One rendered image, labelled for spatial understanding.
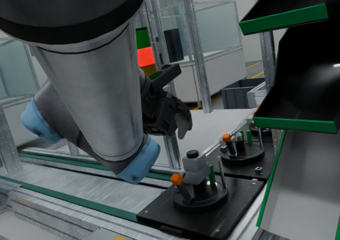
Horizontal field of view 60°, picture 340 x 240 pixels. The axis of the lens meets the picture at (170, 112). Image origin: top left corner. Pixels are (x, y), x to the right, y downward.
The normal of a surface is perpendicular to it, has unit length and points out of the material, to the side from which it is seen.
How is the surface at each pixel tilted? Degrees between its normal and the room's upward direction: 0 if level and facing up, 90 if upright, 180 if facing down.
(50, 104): 67
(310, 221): 45
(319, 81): 25
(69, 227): 90
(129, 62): 126
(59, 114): 74
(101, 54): 141
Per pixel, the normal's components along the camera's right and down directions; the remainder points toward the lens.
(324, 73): -0.48, -0.73
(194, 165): -0.59, 0.30
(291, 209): -0.65, -0.46
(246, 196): -0.20, -0.95
